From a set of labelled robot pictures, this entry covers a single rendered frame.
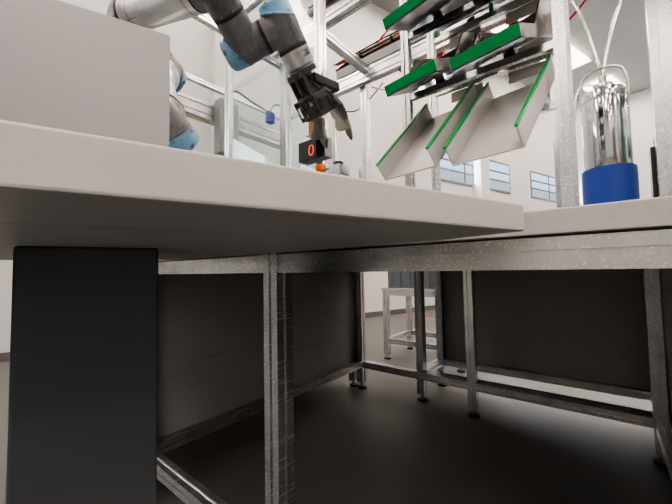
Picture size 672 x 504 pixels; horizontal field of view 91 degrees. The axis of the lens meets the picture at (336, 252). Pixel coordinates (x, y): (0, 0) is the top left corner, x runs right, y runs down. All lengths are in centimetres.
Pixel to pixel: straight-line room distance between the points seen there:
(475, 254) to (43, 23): 64
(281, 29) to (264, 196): 75
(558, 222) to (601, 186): 101
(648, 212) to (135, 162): 45
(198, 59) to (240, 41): 417
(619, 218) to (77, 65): 69
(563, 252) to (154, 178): 44
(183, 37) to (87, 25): 456
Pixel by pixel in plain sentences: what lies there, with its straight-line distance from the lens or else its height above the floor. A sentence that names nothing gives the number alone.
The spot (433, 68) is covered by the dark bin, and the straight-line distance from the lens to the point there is 79.
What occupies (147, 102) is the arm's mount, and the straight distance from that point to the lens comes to 59.
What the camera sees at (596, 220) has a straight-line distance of 47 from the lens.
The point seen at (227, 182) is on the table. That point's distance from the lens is 20.
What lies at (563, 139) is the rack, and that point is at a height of 103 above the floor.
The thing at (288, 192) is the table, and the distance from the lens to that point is 21.
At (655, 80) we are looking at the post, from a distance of 194.
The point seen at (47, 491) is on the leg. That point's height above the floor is 52.
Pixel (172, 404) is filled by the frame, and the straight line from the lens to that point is 153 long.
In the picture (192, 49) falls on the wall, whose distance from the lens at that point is 514.
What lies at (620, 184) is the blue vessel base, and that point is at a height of 106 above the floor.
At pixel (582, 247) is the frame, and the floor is 81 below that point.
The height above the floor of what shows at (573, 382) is 17.
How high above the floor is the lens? 79
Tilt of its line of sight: 3 degrees up
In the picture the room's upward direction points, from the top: 1 degrees counter-clockwise
